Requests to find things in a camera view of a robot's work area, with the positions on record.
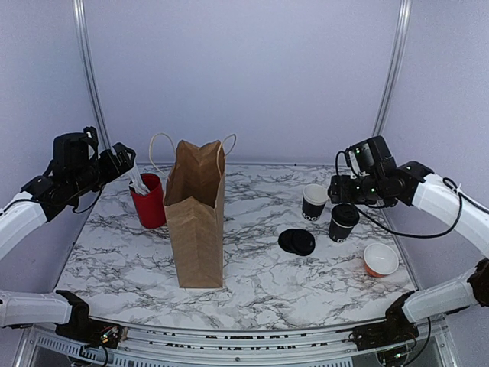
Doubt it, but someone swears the left aluminium post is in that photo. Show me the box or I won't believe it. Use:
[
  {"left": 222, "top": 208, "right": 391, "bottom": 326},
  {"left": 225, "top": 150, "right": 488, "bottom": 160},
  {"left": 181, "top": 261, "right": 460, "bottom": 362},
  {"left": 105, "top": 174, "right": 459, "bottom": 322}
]
[{"left": 72, "top": 0, "right": 115, "bottom": 153}]

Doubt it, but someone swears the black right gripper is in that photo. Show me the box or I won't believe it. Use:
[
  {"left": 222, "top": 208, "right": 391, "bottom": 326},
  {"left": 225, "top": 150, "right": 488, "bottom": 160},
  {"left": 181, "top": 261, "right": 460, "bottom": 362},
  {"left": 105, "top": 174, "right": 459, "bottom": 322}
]
[{"left": 328, "top": 174, "right": 384, "bottom": 204}]

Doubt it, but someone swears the right aluminium post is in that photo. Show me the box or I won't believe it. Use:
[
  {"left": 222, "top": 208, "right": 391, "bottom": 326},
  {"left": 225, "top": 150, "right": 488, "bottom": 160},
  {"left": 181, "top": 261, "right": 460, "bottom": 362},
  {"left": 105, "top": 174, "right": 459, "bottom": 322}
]
[{"left": 372, "top": 0, "right": 413, "bottom": 136}]

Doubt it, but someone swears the black paper coffee cup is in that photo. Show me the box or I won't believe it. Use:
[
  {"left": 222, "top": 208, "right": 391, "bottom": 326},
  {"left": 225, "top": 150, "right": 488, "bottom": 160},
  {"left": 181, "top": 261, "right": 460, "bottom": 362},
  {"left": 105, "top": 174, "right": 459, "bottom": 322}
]
[{"left": 329, "top": 219, "right": 355, "bottom": 243}]

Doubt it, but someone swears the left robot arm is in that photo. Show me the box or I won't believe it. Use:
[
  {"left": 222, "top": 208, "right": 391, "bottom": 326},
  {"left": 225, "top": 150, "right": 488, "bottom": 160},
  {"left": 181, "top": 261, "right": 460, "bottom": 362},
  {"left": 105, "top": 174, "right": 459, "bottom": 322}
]
[{"left": 1, "top": 126, "right": 136, "bottom": 349}]

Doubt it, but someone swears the black plastic cup lid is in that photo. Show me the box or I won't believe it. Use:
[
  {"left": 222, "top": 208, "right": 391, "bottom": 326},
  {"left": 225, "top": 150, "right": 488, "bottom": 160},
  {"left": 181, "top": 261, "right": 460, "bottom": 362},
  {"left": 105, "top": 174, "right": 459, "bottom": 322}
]
[{"left": 332, "top": 203, "right": 360, "bottom": 227}]

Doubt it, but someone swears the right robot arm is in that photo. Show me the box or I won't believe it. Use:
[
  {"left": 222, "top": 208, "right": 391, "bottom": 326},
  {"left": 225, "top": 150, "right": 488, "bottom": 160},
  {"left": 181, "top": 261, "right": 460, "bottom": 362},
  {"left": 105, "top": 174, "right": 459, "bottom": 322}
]
[{"left": 328, "top": 135, "right": 488, "bottom": 350}]

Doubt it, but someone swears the aluminium post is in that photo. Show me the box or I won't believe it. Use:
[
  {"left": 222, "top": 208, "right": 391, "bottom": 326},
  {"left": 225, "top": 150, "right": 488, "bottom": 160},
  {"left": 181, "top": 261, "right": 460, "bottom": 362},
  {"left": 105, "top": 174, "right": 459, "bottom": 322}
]
[
  {"left": 372, "top": 0, "right": 413, "bottom": 136},
  {"left": 72, "top": 0, "right": 115, "bottom": 153}
]

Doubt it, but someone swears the red cylindrical holder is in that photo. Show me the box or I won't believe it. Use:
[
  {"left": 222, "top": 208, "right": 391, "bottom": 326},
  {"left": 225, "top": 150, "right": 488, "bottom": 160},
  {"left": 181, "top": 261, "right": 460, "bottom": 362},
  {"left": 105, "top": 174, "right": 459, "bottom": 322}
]
[{"left": 130, "top": 173, "right": 167, "bottom": 229}]

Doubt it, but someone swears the orange white bowl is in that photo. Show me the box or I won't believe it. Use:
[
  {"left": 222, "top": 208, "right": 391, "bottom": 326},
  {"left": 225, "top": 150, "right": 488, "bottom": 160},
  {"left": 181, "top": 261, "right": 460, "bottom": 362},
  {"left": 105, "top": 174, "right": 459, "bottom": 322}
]
[{"left": 363, "top": 243, "right": 399, "bottom": 278}]

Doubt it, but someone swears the stack of black lids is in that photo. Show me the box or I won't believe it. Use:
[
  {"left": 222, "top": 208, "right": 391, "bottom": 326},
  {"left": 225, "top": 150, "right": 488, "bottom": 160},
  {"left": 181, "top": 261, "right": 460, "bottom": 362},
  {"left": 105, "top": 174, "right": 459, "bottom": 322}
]
[{"left": 278, "top": 229, "right": 316, "bottom": 256}]

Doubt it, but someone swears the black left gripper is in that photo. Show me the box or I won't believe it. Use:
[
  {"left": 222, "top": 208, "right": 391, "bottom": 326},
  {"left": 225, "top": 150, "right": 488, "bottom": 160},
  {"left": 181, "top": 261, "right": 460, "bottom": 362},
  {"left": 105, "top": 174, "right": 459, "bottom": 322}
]
[{"left": 68, "top": 141, "right": 135, "bottom": 198}]

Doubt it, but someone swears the brown paper bag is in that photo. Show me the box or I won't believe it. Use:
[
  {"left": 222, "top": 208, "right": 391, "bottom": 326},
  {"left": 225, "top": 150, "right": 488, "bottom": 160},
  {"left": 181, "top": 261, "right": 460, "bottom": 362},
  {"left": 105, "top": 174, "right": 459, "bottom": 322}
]
[{"left": 163, "top": 134, "right": 237, "bottom": 289}]

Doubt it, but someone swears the white straw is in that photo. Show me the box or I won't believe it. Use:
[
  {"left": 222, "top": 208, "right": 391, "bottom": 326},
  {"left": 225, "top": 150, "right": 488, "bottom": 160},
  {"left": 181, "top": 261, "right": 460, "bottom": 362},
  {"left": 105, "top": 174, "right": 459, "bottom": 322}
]
[
  {"left": 127, "top": 163, "right": 147, "bottom": 187},
  {"left": 129, "top": 182, "right": 148, "bottom": 196}
]

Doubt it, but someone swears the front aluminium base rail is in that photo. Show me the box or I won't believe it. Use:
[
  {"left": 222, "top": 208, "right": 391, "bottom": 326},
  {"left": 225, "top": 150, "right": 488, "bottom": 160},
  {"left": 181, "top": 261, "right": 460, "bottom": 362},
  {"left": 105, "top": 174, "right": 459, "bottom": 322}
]
[{"left": 14, "top": 317, "right": 461, "bottom": 366}]

